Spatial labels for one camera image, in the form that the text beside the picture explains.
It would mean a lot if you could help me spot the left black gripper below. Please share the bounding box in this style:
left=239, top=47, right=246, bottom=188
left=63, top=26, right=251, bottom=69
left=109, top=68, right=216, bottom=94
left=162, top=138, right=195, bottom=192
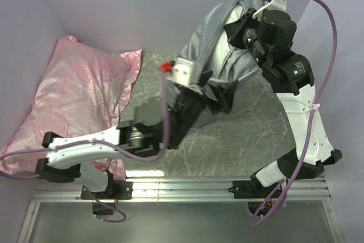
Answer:
left=169, top=72, right=241, bottom=149

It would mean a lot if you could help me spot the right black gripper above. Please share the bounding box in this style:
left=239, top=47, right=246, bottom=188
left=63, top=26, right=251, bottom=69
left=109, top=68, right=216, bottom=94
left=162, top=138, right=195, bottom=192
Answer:
left=224, top=7, right=269, bottom=69

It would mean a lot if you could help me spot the white pillow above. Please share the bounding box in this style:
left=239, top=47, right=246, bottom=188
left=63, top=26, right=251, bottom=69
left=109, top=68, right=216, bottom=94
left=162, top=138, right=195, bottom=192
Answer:
left=210, top=3, right=246, bottom=81

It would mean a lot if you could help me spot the grey pillowcase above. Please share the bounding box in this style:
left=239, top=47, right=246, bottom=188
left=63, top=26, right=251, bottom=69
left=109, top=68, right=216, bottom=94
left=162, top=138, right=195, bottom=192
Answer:
left=167, top=0, right=270, bottom=135

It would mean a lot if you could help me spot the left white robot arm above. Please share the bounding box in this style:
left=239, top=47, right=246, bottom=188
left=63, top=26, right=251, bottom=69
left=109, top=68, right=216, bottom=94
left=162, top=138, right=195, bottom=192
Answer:
left=36, top=71, right=238, bottom=199

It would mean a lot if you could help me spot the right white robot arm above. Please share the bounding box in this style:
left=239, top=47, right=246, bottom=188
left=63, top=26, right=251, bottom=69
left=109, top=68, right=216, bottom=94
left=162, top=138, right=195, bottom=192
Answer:
left=225, top=8, right=342, bottom=197

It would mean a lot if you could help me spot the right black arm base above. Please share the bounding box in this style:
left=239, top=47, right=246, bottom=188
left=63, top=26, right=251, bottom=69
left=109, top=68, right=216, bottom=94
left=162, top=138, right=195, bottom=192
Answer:
left=227, top=180, right=282, bottom=218

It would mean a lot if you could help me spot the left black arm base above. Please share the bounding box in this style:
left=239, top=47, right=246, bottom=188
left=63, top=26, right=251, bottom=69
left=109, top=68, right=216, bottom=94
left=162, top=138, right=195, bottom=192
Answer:
left=80, top=181, right=133, bottom=216

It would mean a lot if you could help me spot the pink satin rose pillow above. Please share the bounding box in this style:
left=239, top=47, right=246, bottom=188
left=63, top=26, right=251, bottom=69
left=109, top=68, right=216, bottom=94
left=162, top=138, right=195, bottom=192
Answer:
left=1, top=35, right=142, bottom=176

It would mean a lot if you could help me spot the grey marble mat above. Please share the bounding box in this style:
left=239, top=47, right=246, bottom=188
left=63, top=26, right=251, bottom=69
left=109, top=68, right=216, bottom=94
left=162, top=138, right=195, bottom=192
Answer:
left=116, top=52, right=298, bottom=178

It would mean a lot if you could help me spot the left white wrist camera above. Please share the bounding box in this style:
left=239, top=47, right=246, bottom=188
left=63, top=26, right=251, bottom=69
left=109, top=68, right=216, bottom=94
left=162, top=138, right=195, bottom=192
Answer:
left=158, top=57, right=201, bottom=87

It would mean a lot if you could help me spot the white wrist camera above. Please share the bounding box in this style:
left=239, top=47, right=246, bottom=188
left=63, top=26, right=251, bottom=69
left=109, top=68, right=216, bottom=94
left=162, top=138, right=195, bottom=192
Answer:
left=252, top=0, right=287, bottom=19
left=158, top=57, right=201, bottom=87

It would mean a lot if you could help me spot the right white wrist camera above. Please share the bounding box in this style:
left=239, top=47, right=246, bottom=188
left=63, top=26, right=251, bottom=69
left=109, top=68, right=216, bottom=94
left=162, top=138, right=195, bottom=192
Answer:
left=252, top=0, right=287, bottom=19

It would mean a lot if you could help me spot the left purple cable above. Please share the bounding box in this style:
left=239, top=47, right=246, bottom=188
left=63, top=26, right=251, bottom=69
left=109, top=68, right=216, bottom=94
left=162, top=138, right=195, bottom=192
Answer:
left=0, top=71, right=173, bottom=224

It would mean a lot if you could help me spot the aluminium mounting rail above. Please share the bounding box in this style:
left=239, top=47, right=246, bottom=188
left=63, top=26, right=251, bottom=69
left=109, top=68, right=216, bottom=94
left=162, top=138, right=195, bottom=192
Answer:
left=18, top=177, right=345, bottom=242

